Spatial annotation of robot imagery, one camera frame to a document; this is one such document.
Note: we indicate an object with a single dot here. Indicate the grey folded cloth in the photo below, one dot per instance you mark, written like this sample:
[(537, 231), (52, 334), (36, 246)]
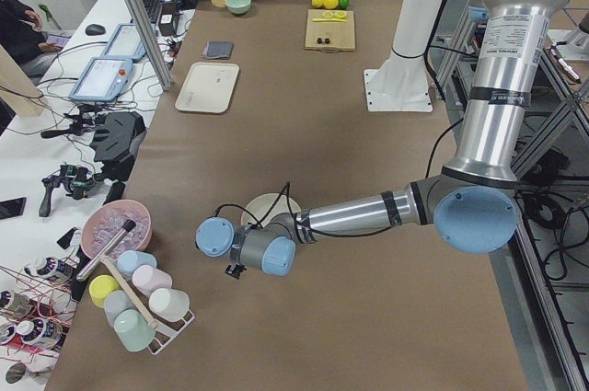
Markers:
[(218, 49)]

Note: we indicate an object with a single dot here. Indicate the teach pendant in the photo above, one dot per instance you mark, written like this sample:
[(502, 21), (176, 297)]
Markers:
[(125, 42), (102, 80)]

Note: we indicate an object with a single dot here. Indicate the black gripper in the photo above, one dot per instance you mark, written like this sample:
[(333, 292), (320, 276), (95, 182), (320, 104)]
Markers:
[(236, 271)]

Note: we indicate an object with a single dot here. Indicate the mint cup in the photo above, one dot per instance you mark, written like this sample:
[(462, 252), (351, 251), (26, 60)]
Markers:
[(133, 330)]

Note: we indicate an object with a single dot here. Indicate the far teach pendant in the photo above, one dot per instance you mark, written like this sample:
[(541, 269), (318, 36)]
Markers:
[(125, 42)]

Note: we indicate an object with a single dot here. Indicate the yellow cup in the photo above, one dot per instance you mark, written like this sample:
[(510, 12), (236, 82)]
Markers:
[(101, 287)]

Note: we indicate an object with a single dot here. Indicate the yellow lemon near lime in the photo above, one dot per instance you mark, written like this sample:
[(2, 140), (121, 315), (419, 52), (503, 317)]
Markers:
[(331, 4)]

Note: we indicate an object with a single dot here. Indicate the cream rabbit tray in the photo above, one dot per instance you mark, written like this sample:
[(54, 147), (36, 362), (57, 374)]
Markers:
[(208, 88)]

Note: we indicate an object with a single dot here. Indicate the white cup rack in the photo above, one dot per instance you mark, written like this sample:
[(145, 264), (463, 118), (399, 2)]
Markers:
[(166, 331)]

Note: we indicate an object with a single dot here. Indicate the grey cup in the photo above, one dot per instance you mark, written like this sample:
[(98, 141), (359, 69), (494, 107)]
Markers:
[(115, 303)]

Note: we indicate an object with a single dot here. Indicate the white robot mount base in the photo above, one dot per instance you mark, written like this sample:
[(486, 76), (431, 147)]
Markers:
[(401, 84)]

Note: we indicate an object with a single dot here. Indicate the aluminium frame post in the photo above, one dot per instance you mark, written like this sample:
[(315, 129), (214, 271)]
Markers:
[(149, 40)]

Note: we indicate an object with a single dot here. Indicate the mint green bowl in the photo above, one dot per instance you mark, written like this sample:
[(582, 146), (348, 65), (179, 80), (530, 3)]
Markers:
[(238, 7)]

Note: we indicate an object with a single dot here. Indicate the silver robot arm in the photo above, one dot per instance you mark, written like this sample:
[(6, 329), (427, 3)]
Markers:
[(470, 202)]

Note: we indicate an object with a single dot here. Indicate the near teach pendant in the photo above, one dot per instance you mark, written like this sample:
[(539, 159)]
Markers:
[(102, 80)]

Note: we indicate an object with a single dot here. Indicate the black computer mouse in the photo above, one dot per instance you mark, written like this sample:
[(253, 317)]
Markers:
[(95, 30)]

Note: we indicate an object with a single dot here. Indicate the white cup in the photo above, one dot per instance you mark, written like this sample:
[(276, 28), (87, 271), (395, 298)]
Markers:
[(171, 304)]

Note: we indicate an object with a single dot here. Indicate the black smartphone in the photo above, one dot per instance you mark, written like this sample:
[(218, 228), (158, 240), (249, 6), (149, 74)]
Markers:
[(12, 208)]

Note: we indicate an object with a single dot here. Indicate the cream round plate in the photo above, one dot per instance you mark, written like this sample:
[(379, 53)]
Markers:
[(266, 206)]

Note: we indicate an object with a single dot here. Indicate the yellow plastic knife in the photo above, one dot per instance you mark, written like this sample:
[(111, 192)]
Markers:
[(324, 20)]

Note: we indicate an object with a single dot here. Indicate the light blue cup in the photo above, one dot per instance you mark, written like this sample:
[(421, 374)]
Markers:
[(130, 260)]

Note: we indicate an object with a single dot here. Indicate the pink cup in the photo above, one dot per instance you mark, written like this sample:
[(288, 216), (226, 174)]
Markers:
[(146, 279)]

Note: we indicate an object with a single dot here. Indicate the metal stirring rod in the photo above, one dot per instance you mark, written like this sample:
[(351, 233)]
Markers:
[(86, 270)]

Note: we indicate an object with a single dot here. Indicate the pink bowl with ice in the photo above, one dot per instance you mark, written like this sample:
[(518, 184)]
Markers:
[(102, 226)]

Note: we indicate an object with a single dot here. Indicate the bamboo cutting board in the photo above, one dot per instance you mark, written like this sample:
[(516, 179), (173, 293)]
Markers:
[(342, 35)]

